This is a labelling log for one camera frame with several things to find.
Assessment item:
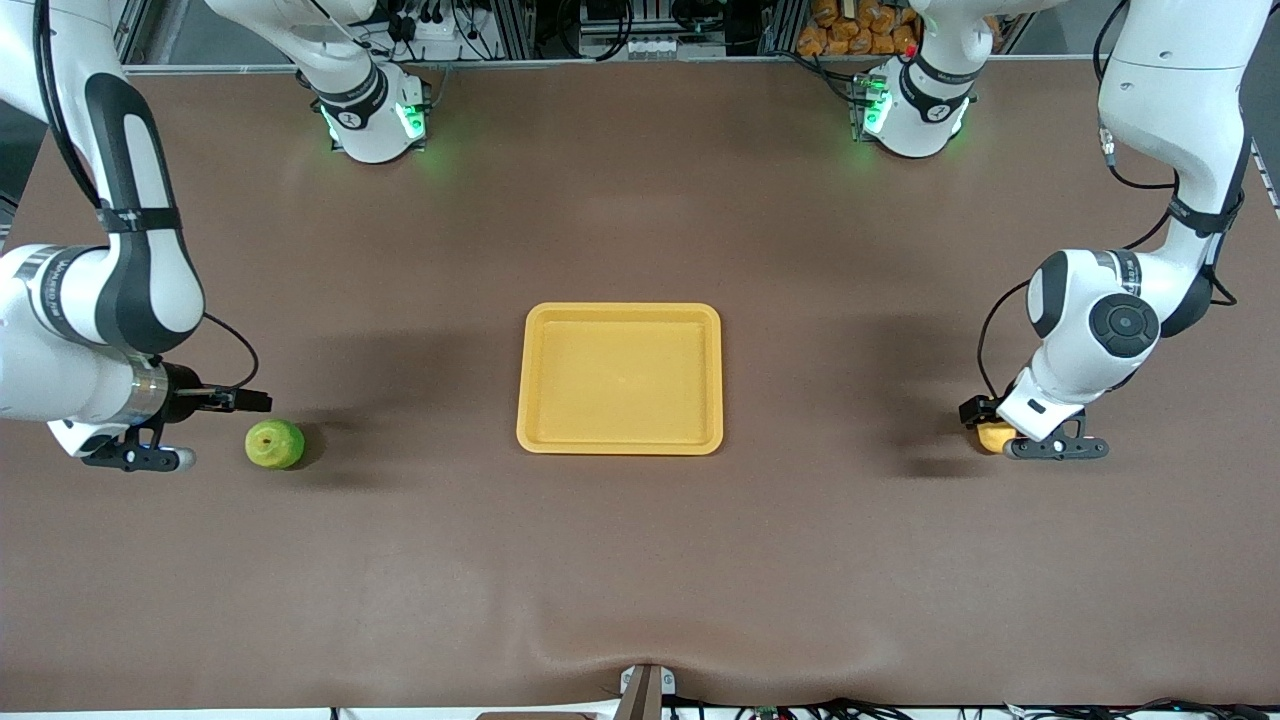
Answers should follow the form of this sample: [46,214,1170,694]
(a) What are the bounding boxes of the green apple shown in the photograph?
[245,418,306,471]

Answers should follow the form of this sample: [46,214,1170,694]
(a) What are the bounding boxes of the yellow plastic tray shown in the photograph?
[516,302,724,457]

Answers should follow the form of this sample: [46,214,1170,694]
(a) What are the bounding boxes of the brown table mat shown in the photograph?
[0,55,1280,713]

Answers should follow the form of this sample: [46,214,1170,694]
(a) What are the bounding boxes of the orange bread pile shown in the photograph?
[797,0,919,58]

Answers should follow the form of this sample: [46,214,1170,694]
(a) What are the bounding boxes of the white power strip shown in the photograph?
[385,8,463,43]

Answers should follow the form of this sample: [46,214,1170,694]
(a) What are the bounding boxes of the grey control box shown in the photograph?
[578,0,729,59]

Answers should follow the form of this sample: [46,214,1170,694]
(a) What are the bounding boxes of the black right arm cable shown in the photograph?
[33,0,261,396]

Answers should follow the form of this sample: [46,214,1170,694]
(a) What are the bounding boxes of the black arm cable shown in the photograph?
[976,0,1251,403]
[33,0,261,396]

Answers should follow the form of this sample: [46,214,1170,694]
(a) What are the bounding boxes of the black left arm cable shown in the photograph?
[976,0,1251,403]

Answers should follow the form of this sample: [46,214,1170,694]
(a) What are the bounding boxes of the grey metal clamp bracket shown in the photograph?
[615,663,678,720]

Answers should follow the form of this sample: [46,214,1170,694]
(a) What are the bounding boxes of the aluminium frame post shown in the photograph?
[488,0,538,61]
[758,0,806,56]

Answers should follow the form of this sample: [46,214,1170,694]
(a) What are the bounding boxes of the silver table edge rail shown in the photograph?
[120,55,1101,74]

